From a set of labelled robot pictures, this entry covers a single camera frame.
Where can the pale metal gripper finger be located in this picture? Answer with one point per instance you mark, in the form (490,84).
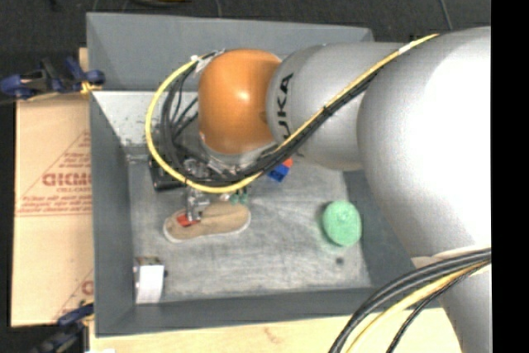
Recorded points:
(203,207)
(192,210)

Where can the tan shoe with white sole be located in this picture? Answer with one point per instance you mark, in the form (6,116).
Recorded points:
(219,221)

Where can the brown cardboard board, red print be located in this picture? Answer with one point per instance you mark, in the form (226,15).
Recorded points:
(49,219)

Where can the white box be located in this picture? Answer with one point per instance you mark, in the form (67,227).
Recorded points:
(149,281)

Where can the green round sponge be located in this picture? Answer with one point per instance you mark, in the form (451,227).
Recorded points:
(341,223)

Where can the blue and red block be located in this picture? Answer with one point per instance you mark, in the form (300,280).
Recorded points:
(279,173)

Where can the grey metal bin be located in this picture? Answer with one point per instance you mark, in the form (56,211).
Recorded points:
(256,260)

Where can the black box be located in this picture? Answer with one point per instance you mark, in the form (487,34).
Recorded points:
(162,179)

